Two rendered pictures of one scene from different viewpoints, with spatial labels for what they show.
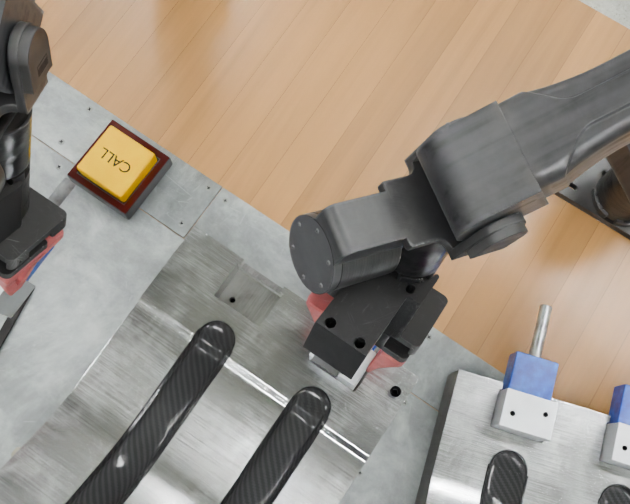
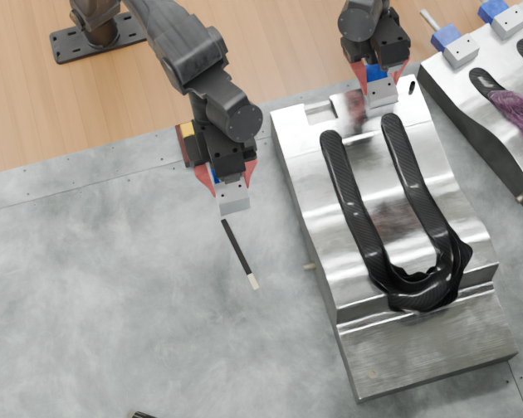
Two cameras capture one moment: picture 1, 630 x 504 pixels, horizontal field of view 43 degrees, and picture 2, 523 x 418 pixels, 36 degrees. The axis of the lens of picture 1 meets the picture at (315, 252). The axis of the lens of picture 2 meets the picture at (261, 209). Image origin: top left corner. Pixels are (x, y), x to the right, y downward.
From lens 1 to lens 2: 78 cm
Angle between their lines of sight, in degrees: 13
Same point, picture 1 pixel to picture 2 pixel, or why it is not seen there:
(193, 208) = not seen: hidden behind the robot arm
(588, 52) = not seen: outside the picture
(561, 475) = (497, 58)
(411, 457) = (440, 119)
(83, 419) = (319, 216)
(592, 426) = (486, 32)
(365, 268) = (377, 10)
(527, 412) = (461, 46)
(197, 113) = not seen: hidden behind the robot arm
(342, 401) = (398, 109)
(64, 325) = (256, 219)
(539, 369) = (447, 31)
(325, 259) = (364, 17)
